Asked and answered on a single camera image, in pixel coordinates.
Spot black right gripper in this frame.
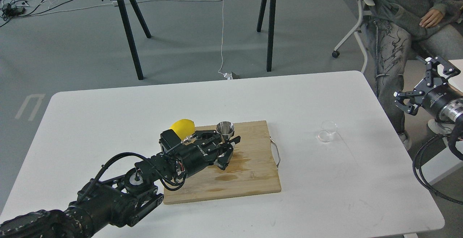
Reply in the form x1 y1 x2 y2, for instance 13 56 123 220
394 56 463 123

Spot grey office chair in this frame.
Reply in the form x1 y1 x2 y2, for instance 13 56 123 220
331 0 375 75

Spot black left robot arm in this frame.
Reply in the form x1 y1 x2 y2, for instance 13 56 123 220
1 129 241 238

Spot bamboo cutting board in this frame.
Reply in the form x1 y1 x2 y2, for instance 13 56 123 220
163 120 281 205

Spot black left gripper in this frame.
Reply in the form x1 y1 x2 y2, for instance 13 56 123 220
177 130 241 178

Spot white hanging cable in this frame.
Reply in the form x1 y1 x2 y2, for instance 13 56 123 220
217 0 234 80

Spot seated person grey clothes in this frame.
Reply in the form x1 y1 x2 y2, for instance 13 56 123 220
366 0 463 150

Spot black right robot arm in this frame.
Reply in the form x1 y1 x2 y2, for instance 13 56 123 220
394 56 463 204

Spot yellow lemon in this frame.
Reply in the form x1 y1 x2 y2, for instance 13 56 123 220
169 118 195 140

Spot person's hand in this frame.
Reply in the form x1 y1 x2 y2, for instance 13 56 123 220
419 9 444 28

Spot steel double jigger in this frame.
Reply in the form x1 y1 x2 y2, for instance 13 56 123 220
216 121 235 143

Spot small clear glass cup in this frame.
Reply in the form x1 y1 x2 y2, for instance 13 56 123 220
317 120 338 143

